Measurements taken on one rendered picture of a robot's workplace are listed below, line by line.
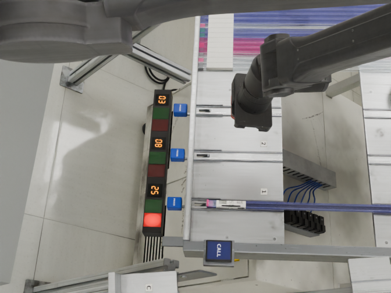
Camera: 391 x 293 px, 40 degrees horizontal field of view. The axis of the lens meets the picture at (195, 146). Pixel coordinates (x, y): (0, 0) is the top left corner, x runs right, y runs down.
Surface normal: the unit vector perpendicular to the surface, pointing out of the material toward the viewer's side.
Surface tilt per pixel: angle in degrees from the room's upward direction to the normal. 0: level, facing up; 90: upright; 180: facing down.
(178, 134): 90
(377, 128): 44
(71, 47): 103
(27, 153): 0
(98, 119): 0
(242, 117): 33
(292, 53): 109
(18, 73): 0
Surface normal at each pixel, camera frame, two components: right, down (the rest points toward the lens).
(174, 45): 0.65, -0.29
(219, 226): -0.05, -0.41
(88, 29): -0.04, -0.03
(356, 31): -0.92, 0.04
